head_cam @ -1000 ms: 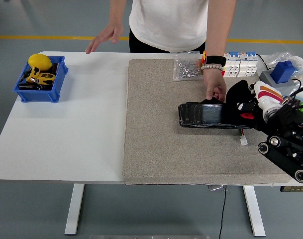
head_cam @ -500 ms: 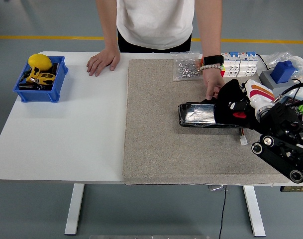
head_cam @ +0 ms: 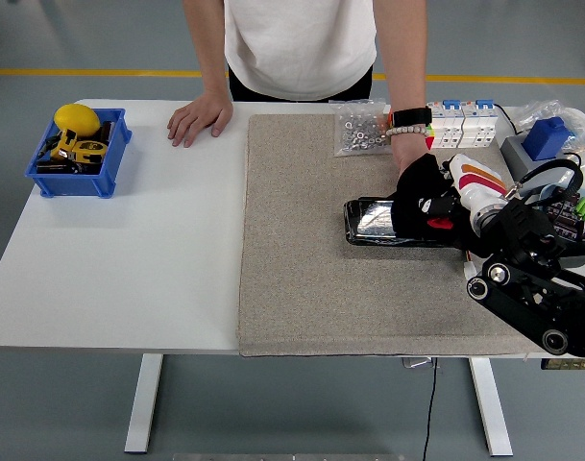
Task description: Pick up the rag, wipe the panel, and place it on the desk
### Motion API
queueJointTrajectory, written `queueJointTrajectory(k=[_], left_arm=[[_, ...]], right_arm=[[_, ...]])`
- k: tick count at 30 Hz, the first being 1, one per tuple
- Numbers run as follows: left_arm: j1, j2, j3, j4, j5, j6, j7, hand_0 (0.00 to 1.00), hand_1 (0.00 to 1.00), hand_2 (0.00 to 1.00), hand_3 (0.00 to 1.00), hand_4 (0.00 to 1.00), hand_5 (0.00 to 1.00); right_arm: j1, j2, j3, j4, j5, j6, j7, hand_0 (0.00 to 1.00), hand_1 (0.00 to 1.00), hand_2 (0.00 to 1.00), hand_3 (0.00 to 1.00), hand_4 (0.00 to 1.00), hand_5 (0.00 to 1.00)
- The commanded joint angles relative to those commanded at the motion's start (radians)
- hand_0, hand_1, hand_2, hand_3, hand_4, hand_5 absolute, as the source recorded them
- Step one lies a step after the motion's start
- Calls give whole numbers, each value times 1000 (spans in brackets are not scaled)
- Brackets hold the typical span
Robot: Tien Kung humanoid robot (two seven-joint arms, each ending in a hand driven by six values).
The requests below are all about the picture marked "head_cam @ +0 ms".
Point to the grey-brown felt mat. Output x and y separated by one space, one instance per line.
297 240

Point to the person's right hand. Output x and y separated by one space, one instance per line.
201 115

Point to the crumpled clear plastic bag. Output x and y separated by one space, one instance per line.
582 127

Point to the yellow tape measure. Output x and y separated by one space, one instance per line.
88 150

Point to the blue plastic bin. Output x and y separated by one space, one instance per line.
76 185

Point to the person's left hand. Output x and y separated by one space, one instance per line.
409 149

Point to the clear bag of metal nuts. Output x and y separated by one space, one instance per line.
361 132

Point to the person's left forearm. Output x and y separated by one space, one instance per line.
407 72

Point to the yellow lemon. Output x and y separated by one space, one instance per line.
76 119

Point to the person's right forearm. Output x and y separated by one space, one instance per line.
212 67

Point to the black wrist watch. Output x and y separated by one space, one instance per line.
412 116

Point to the table height control panel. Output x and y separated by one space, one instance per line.
570 364

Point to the multicoloured cube puzzle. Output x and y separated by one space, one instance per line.
431 140

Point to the black rag with red tag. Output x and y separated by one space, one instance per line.
417 177

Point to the metal bracket under table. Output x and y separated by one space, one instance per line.
419 362

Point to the white circuit breaker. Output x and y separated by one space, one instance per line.
448 129
479 127

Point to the white table leg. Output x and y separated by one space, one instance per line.
145 408
489 408

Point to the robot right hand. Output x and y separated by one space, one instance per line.
474 182

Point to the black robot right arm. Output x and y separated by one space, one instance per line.
527 269

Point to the black panel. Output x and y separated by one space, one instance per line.
369 221

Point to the blue plastic block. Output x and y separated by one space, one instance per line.
544 139

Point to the grey plastic base block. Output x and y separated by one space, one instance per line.
515 153

